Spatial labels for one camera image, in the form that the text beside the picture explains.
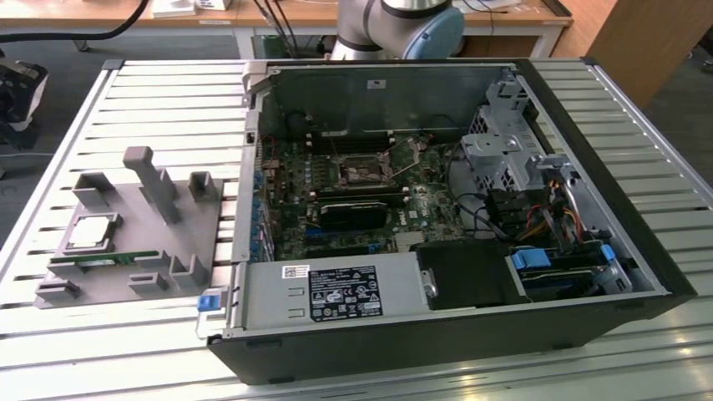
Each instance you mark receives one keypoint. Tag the CPU socket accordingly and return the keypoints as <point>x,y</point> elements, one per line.
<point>362,171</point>

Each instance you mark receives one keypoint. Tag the silver CPU green board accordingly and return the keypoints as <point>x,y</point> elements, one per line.
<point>92,231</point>

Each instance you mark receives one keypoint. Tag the black PC case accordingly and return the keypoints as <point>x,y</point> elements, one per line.
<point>390,351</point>

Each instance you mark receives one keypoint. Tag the blue disk carrier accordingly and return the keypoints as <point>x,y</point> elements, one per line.
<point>530,259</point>

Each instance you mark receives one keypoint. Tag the green motherboard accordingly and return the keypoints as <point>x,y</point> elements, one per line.
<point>430,200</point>

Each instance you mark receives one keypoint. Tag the small blue bay clip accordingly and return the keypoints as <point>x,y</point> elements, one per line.
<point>607,254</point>

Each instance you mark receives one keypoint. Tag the white papers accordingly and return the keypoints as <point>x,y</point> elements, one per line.
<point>502,4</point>

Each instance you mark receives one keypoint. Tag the blue case latch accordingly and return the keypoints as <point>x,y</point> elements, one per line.
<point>208,303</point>

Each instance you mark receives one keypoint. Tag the black graphics card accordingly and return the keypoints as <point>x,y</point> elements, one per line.
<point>354,217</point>

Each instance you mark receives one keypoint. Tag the wooden desk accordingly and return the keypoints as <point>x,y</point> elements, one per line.
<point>56,18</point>
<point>518,21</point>

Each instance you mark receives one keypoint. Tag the silver drive cage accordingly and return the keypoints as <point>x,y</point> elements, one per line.
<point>502,158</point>

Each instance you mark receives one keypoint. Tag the black RAM slot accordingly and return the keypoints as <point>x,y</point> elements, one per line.
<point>348,140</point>
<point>356,194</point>
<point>356,189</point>
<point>356,198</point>
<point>348,150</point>
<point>348,145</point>
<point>348,135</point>

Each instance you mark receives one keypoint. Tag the wooden cabinet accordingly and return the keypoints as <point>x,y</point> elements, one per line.
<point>647,42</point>

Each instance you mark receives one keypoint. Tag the white box dark front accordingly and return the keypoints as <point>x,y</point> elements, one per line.
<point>215,5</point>

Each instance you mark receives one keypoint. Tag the silver shroud latch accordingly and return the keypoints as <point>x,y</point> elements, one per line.
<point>430,284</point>

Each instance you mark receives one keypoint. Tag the white case sticker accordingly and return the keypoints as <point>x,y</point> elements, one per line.
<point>376,84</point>

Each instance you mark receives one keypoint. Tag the silver disk bay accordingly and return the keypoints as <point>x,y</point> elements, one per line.
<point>619,280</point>

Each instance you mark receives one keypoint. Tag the silver chipset heatsink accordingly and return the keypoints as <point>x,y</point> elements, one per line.
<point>410,242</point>

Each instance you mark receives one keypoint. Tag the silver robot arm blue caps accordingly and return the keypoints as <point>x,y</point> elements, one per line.
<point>362,25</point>

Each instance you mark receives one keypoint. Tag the green board under desk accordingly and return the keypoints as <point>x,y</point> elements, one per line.
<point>274,46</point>

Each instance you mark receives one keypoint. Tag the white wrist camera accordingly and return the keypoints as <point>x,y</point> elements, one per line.
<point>34,96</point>

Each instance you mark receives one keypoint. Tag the silver power supply black label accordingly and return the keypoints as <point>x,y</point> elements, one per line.
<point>274,292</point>

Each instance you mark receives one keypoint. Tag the grey parts rack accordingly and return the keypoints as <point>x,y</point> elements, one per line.
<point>134,234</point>

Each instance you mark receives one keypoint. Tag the green RAM stick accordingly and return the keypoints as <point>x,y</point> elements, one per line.
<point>126,257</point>

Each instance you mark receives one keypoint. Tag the black plastic shroud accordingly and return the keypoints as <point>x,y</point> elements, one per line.
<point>474,271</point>

